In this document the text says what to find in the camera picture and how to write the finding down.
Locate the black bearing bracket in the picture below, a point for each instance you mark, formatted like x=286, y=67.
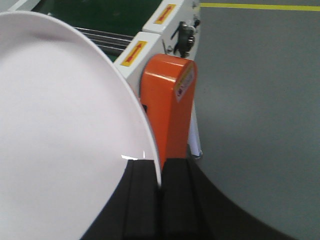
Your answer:
x=185, y=37

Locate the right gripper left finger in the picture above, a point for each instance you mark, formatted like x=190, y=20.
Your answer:
x=131, y=213

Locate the white outer conveyor rim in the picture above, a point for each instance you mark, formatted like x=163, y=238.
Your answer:
x=154, y=38

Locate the orange motor cover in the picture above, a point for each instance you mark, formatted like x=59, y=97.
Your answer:
x=167, y=90

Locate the pink plate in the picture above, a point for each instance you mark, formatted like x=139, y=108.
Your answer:
x=69, y=125

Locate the steel conveyor rollers right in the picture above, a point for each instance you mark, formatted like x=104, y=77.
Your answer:
x=109, y=42

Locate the green conveyor belt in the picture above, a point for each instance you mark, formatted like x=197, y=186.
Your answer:
x=123, y=17

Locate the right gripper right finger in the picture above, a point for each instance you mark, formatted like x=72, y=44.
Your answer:
x=192, y=208

